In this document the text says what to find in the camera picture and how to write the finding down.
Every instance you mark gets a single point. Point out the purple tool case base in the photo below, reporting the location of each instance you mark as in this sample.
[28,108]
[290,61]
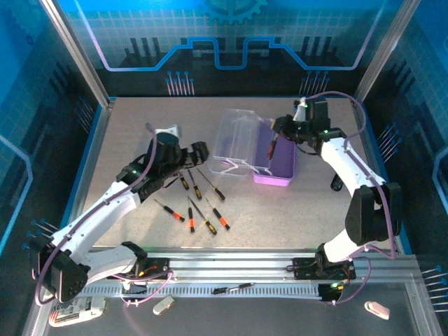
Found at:
[283,161]

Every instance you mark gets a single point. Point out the stubby yellow black screwdriver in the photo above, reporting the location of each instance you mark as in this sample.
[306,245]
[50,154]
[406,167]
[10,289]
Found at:
[184,183]

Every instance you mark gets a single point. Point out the clear purple plastic box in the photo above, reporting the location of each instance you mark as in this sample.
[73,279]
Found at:
[231,140]

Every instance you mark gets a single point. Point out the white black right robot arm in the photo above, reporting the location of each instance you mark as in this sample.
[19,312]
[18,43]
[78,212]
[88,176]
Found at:
[350,164]

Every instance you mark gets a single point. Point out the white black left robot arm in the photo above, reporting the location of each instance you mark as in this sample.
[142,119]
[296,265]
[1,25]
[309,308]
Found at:
[101,206]

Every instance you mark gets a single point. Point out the small white clip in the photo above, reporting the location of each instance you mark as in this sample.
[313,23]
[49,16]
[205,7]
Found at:
[163,305]

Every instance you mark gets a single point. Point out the black electronics box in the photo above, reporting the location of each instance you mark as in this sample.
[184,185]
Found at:
[329,292]

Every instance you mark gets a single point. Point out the white pink clip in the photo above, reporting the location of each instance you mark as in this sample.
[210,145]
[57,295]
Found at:
[377,310]

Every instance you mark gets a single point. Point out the aluminium side rail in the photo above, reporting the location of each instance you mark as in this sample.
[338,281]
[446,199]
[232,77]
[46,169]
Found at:
[358,108]
[105,115]

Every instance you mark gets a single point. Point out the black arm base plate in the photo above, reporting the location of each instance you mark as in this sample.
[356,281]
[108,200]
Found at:
[157,269]
[304,269]

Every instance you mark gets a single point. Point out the aluminium frame post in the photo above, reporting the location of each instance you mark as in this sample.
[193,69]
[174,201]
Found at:
[80,56]
[383,56]

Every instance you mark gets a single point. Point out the aluminium front rail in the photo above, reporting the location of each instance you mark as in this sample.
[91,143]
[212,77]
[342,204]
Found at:
[227,262]

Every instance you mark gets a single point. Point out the black screwdriver on rail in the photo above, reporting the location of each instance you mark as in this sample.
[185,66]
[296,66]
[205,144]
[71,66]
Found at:
[221,290]

